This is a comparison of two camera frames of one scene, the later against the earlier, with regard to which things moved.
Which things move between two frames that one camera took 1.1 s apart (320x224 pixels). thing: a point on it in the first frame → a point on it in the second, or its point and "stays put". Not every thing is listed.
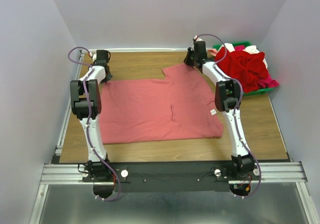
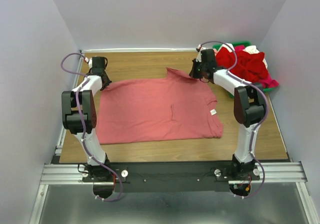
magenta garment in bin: (270, 82) stays put
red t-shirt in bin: (248, 68) stays put
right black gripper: (189, 51) → (192, 72)
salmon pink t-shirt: (181, 106) stays put
